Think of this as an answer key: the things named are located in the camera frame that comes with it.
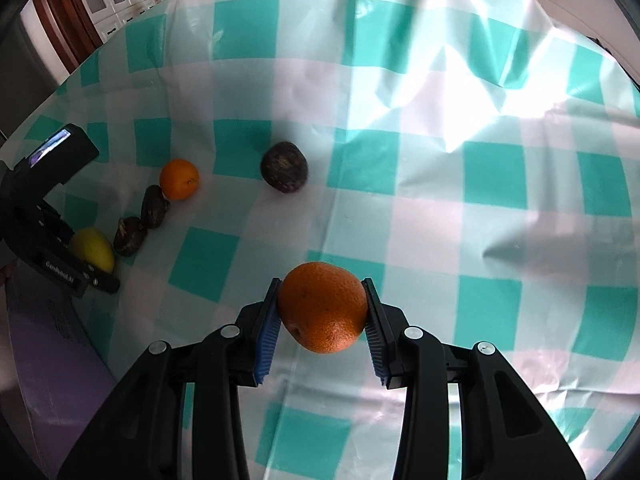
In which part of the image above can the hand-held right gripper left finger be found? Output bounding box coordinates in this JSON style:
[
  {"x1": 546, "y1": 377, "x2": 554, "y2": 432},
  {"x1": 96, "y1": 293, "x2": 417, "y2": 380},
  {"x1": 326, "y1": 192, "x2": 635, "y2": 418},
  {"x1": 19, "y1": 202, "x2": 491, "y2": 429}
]
[{"x1": 58, "y1": 277, "x2": 282, "y2": 480}]

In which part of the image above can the large orange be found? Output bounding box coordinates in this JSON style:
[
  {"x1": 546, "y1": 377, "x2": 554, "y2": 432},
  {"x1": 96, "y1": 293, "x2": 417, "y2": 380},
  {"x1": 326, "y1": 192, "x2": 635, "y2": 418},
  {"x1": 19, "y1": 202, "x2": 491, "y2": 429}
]
[{"x1": 277, "y1": 261, "x2": 369, "y2": 355}]

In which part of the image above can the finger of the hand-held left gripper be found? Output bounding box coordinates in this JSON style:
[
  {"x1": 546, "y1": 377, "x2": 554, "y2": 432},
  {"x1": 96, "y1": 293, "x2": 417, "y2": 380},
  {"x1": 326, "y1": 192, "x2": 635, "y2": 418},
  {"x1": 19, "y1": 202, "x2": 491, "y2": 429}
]
[{"x1": 65, "y1": 240, "x2": 121, "y2": 294}]

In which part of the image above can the green checkered tablecloth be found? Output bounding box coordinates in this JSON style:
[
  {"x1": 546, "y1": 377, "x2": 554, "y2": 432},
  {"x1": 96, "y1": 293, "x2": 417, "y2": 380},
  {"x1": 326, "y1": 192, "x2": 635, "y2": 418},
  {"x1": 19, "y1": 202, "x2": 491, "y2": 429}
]
[{"x1": 0, "y1": 0, "x2": 640, "y2": 480}]

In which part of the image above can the round dark avocado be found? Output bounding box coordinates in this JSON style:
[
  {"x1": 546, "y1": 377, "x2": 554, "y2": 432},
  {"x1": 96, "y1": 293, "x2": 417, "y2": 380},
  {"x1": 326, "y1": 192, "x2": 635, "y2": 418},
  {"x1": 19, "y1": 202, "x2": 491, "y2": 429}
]
[{"x1": 260, "y1": 141, "x2": 309, "y2": 194}]

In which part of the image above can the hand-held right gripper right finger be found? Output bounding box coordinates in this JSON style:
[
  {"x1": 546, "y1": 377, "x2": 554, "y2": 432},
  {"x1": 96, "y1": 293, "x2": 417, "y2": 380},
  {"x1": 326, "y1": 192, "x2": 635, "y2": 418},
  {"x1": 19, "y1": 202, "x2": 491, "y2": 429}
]
[{"x1": 361, "y1": 277, "x2": 587, "y2": 480}]

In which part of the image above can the dark brown avocado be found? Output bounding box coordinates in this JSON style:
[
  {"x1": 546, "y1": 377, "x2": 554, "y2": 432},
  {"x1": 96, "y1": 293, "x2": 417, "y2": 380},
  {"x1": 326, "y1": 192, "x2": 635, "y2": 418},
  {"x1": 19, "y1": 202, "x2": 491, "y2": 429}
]
[
  {"x1": 140, "y1": 185, "x2": 171, "y2": 231},
  {"x1": 113, "y1": 216, "x2": 148, "y2": 257}
]

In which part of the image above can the purple box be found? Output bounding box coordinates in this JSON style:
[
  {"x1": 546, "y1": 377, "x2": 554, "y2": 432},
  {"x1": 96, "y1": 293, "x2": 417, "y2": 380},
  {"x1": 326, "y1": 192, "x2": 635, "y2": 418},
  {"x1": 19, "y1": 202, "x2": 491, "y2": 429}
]
[{"x1": 0, "y1": 270, "x2": 118, "y2": 466}]

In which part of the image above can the small orange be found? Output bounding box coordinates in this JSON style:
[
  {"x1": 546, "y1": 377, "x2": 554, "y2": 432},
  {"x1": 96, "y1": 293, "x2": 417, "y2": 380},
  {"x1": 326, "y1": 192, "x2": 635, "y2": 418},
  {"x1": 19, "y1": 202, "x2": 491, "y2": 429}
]
[{"x1": 159, "y1": 158, "x2": 201, "y2": 201}]

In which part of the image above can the brown wooden door frame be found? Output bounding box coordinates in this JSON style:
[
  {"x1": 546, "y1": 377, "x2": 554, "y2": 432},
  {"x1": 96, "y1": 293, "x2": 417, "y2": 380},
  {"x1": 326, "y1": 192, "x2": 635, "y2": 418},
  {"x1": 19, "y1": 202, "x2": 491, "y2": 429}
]
[{"x1": 31, "y1": 0, "x2": 103, "y2": 71}]

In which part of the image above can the yellow lemon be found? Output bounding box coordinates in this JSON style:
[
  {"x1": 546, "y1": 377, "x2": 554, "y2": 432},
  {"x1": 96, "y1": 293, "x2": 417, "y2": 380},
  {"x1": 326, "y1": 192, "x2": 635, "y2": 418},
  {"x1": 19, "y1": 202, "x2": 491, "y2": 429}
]
[{"x1": 69, "y1": 227, "x2": 116, "y2": 274}]

